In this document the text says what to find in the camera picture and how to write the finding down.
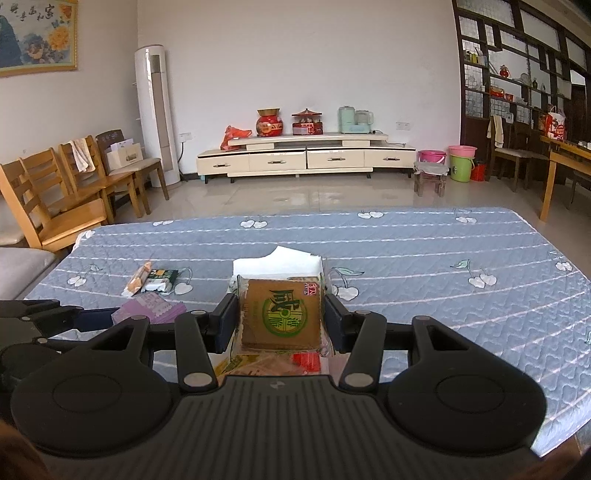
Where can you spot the cream tv cabinet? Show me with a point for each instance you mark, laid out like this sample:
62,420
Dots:
304,159

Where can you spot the red bucket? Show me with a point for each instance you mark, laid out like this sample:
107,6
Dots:
479,171

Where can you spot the dark wooden chair cream seat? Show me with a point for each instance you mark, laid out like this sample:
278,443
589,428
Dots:
143,166

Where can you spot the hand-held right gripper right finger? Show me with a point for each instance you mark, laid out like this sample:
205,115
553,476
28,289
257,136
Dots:
331,318

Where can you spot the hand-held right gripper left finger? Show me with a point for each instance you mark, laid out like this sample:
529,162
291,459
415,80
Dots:
230,318

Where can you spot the purple and white snack packet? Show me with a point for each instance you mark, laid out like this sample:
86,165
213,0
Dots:
152,307

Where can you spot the dark chair with cream towel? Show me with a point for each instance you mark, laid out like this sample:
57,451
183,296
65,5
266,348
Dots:
512,152

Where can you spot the white towel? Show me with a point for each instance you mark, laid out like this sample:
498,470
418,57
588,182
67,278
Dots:
82,154

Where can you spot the yellow bread packet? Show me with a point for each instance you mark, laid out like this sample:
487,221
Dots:
235,364

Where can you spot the light wooden chair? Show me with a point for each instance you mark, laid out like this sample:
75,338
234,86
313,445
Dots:
115,182
41,170
64,221

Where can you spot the green and white snack packet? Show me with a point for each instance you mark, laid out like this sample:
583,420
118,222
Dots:
159,279

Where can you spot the red pavilion gift box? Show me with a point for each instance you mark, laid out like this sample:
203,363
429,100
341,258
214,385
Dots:
307,123

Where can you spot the red gift bag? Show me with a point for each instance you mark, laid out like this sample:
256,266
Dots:
553,123

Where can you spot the mint green kitchen appliance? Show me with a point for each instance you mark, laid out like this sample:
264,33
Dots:
353,120

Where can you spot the white standing air conditioner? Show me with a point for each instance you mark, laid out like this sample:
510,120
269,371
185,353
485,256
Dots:
154,115

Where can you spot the small red ornament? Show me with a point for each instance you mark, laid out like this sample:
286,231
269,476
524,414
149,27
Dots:
504,71

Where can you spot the brown cracker packet green label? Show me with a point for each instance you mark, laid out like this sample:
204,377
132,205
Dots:
281,314

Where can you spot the dark wooden display shelf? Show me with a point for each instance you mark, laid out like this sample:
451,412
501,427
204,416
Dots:
508,69

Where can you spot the rice cracker packet red label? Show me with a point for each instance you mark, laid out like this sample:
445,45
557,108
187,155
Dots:
305,362

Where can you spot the red drum-shaped jar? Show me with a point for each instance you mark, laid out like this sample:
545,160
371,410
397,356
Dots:
269,123

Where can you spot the blue cherry print quilted blanket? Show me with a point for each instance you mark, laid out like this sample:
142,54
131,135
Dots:
415,277

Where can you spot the wooden dining table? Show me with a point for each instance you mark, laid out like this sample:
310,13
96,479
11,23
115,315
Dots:
568,157

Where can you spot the small wooden stool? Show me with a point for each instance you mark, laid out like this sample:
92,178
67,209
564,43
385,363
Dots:
431,177

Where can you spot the red plastic bag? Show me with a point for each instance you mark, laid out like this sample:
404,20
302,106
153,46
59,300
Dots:
235,138

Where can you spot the framed wall picture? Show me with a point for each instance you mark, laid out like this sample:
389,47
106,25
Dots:
32,34

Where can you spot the white cardboard tray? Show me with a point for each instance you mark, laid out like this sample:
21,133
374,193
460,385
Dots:
277,259

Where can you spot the pink basin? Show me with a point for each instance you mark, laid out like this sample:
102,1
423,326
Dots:
462,151
432,157

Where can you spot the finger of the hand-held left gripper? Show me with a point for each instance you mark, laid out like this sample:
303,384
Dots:
92,318
23,308

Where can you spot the orange and white snack packet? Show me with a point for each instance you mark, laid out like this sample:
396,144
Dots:
137,279

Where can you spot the green bucket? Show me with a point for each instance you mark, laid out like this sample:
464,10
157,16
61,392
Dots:
461,168

